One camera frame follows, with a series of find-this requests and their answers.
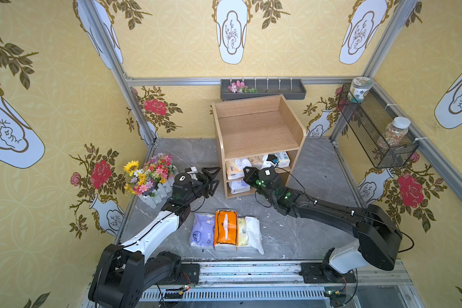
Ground cream tissue pack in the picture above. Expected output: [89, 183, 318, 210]
[248, 155, 263, 169]

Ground white orange tissue pack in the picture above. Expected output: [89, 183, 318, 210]
[225, 159, 252, 180]

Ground green white tissue pack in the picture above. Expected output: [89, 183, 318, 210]
[274, 151, 291, 168]

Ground yellow tissue pack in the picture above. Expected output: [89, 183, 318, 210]
[237, 216, 264, 255]

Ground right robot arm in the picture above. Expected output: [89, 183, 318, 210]
[244, 167, 403, 282]

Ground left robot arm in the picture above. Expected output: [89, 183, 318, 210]
[88, 167, 221, 307]

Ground white purple tissue pack bottom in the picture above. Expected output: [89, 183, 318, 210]
[228, 180, 250, 195]

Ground wooden three-tier shelf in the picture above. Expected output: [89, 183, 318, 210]
[212, 95, 307, 199]

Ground colourful flower bouquet planter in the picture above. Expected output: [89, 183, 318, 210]
[123, 153, 177, 209]

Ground small pink flowers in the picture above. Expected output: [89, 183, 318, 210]
[228, 80, 257, 93]

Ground white lidded jar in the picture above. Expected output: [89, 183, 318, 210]
[346, 76, 373, 103]

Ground clear jar with filling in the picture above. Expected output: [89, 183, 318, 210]
[377, 117, 411, 150]

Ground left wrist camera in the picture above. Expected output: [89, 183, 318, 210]
[185, 166, 198, 180]

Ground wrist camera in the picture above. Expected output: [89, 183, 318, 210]
[261, 154, 279, 169]
[185, 166, 198, 180]

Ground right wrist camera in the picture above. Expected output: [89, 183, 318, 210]
[261, 154, 279, 169]

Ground grey wall hook rack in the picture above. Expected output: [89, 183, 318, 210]
[220, 78, 307, 101]

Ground black wire wall basket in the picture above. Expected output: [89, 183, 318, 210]
[338, 84, 419, 169]

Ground metal base rail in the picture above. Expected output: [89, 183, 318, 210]
[80, 260, 424, 308]

